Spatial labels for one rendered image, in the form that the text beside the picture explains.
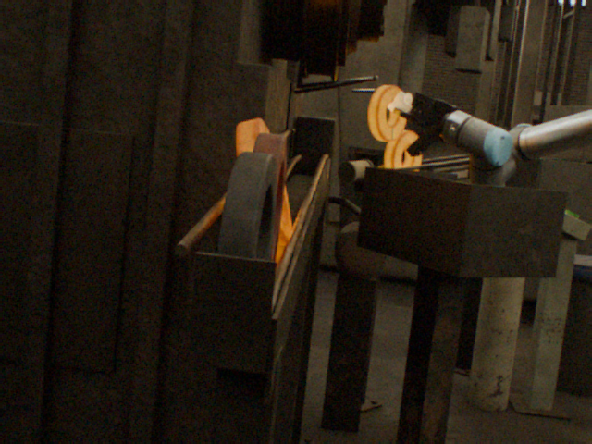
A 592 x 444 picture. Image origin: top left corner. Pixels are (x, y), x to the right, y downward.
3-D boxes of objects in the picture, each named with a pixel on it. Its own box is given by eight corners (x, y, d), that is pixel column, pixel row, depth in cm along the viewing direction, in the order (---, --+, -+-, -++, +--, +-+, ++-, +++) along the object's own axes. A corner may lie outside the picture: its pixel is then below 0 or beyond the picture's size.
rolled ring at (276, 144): (290, 122, 114) (265, 119, 114) (277, 151, 96) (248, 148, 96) (277, 258, 119) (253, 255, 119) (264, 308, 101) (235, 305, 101)
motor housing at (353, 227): (314, 431, 226) (337, 226, 220) (317, 405, 248) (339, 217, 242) (363, 437, 226) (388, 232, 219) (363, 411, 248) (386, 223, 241)
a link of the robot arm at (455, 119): (466, 149, 233) (449, 147, 226) (451, 141, 236) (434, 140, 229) (479, 117, 231) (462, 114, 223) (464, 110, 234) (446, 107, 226)
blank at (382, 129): (368, 84, 237) (378, 85, 235) (399, 85, 249) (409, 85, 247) (365, 142, 240) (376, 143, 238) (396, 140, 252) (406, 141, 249)
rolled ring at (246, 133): (255, 150, 113) (230, 156, 113) (292, 268, 122) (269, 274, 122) (260, 98, 129) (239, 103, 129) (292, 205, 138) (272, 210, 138)
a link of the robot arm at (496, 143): (494, 176, 224) (494, 147, 216) (454, 157, 231) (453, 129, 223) (515, 155, 227) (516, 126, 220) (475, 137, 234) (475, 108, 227)
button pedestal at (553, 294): (517, 416, 257) (548, 208, 250) (504, 392, 281) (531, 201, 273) (572, 423, 256) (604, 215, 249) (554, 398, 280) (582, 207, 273)
